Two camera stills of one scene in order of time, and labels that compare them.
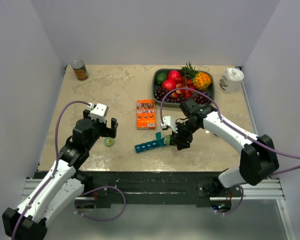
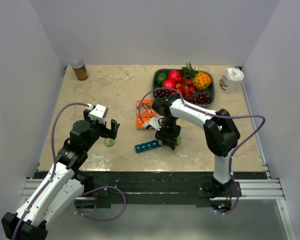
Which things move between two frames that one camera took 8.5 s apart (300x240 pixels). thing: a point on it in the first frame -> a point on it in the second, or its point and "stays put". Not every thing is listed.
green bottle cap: [109, 141] stays put
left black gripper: [108, 132] stays put
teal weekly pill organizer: [160, 142] stays put
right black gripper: [182, 144] -> [162, 135]
